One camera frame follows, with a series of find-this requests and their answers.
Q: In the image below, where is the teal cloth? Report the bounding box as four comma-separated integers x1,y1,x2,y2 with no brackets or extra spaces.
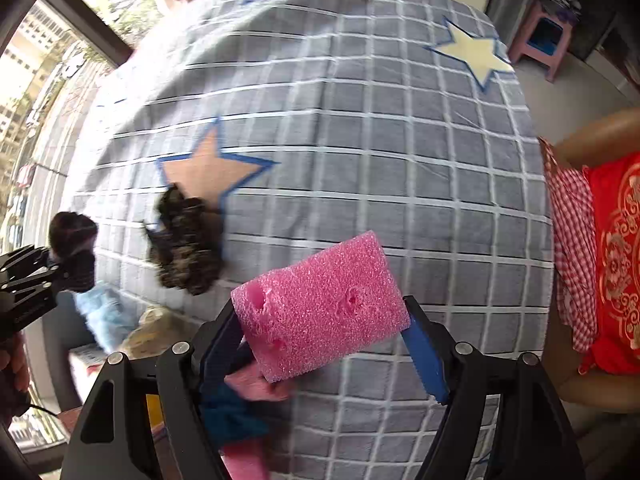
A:
200,385,272,453

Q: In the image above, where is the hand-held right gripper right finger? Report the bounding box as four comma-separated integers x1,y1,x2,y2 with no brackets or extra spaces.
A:
402,296,586,480

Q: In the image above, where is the beige cloth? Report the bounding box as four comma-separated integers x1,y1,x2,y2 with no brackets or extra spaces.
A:
119,307,201,361

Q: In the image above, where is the leopard print cloth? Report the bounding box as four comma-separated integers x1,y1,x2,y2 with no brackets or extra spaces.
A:
142,184,226,296

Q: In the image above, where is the person's left hand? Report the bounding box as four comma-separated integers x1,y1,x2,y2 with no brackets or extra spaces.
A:
0,334,31,413

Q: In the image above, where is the red patterned cushion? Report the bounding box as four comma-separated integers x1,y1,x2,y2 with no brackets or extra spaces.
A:
580,152,640,377

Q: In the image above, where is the light blue cloth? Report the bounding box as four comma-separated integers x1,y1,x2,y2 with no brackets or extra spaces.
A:
74,281,132,357

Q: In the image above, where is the dark fluffy toy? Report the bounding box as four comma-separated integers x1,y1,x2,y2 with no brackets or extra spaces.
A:
48,212,99,293

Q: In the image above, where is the grey checked star blanket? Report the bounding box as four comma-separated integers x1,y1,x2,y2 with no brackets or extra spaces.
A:
65,0,556,480

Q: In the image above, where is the wooden chair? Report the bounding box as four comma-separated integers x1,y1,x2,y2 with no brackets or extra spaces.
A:
537,107,640,413

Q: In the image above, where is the red checked cloth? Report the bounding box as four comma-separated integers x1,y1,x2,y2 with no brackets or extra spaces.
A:
539,137,600,355

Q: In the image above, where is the pink foam sponge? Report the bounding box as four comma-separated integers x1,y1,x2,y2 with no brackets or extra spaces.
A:
231,230,412,384

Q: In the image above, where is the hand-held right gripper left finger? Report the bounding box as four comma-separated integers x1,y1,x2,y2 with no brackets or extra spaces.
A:
62,300,253,480

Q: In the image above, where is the pink plastic stool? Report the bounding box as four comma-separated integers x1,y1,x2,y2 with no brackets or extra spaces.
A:
507,1,577,84

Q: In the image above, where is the pink cloth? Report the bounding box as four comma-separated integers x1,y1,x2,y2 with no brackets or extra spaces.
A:
220,362,297,480

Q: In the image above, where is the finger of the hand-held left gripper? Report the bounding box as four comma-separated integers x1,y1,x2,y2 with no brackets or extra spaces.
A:
0,266,68,332
0,246,51,281

